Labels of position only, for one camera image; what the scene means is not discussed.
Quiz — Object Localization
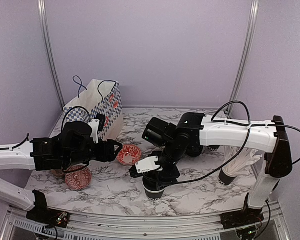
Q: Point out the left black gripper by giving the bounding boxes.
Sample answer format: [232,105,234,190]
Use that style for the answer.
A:
[64,138,123,167]

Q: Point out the stack of black lids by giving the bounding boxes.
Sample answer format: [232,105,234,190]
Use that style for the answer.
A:
[186,145,204,158]

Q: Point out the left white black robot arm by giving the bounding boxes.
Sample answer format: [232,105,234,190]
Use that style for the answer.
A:
[0,120,123,223]

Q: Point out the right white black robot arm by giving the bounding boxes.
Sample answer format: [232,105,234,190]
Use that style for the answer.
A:
[136,112,295,224]

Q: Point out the red floral ceramic bowl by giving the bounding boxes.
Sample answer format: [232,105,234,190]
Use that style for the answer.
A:
[116,144,142,166]

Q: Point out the stack of black paper cups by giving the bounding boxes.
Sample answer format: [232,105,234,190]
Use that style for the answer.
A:
[206,145,220,152]

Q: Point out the red geometric ceramic bowl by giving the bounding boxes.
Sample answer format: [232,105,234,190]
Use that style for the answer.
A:
[64,165,92,191]

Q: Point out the blue checkered paper bag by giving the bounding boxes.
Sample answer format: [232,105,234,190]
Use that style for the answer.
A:
[63,79,124,140]

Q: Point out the brown cardboard cup carrier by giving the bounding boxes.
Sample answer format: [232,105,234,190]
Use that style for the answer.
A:
[51,169,65,178]

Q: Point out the black cup holding straws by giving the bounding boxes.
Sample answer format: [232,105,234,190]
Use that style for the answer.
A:
[218,169,236,186]

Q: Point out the bundle of white wrapped straws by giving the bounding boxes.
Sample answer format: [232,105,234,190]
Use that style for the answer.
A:
[222,146,263,178]

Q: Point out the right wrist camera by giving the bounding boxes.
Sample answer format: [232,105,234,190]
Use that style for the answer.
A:
[129,156,161,178]

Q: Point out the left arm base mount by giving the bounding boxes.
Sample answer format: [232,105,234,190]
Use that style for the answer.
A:
[26,190,70,229]

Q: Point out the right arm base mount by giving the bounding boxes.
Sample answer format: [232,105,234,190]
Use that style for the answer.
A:
[220,193,264,230]

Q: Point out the aluminium front frame rail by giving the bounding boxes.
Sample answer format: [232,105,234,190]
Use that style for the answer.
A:
[0,201,291,240]

